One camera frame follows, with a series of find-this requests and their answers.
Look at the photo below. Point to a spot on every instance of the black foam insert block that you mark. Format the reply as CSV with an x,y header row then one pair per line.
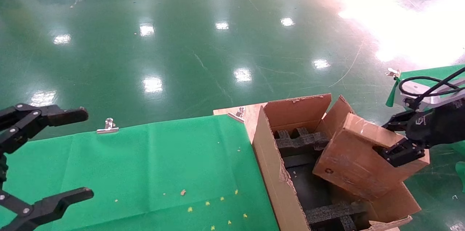
x,y
327,213
301,142

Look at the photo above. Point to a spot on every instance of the silver metal binder clip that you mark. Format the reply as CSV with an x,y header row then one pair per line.
x,y
393,73
238,114
108,129

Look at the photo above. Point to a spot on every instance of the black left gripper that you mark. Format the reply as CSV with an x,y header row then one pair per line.
x,y
3,169

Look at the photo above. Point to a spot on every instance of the green tablecloth with yellow marks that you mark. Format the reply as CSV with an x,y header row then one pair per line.
x,y
145,169

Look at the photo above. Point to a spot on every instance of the plain green tablecloth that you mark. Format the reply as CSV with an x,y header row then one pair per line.
x,y
436,72

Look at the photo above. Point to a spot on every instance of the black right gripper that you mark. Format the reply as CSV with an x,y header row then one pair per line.
x,y
436,127

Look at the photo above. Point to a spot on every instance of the black foam bottom pad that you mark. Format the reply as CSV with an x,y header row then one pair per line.
x,y
308,187

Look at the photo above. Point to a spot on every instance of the small cardboard box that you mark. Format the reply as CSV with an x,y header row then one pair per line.
x,y
348,162

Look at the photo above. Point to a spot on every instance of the large open cardboard carton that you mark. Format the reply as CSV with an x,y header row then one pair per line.
x,y
276,173

